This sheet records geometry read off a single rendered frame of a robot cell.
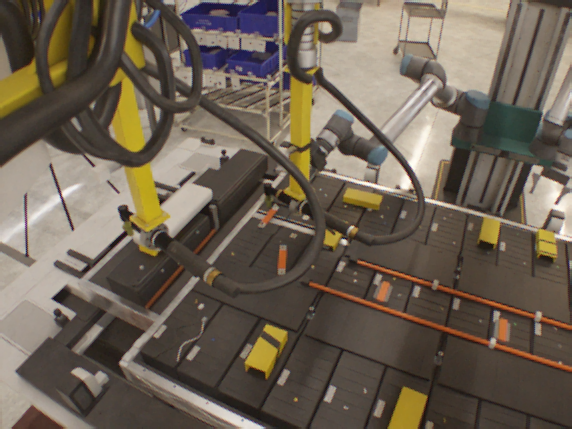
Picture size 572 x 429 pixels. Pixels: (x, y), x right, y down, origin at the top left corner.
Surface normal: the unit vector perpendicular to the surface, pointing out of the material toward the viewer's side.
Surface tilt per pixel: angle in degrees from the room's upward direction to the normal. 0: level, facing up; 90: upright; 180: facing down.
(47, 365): 0
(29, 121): 58
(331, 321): 0
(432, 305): 0
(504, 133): 90
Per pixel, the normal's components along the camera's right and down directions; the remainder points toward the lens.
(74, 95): 0.81, -0.25
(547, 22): -0.39, 0.59
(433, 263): 0.00, -0.77
